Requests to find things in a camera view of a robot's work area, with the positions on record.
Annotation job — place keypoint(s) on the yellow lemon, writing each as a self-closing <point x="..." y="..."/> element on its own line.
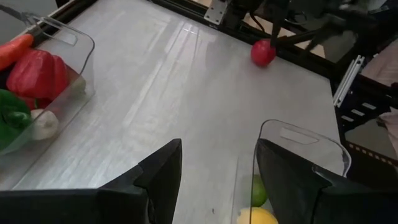
<point x="256" y="217"/>

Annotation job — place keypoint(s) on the wooden table base board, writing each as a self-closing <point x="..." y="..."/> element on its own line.
<point x="385" y="63"/>

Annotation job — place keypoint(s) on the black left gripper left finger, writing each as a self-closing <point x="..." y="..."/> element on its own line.
<point x="130" y="199"/>

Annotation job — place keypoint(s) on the silver mounting plate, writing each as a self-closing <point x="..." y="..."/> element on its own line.
<point x="216" y="11"/>

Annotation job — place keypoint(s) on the orange carrot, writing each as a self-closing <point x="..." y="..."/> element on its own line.
<point x="14" y="49"/>

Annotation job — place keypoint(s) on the white garlic bulb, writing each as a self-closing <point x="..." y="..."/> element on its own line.
<point x="45" y="124"/>

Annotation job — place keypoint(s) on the red bell pepper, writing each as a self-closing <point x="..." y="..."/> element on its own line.
<point x="37" y="74"/>

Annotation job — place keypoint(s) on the bright red apple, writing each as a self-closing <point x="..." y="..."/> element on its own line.
<point x="263" y="53"/>

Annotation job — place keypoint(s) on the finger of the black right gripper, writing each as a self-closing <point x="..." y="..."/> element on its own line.
<point x="275" y="28"/>
<point x="323" y="35"/>

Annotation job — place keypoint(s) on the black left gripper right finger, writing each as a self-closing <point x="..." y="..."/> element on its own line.
<point x="304" y="199"/>

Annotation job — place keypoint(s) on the green bell pepper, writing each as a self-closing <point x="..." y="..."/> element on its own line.
<point x="11" y="119"/>

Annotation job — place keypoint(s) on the silver aluminium extrusion bar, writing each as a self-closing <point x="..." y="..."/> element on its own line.
<point x="348" y="81"/>

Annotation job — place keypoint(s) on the large clear plastic bin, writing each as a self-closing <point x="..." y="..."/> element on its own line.
<point x="298" y="133"/>

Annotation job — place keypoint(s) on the green lime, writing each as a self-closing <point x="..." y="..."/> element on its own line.
<point x="259" y="191"/>

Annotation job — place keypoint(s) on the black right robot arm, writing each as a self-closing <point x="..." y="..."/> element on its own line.
<point x="360" y="15"/>

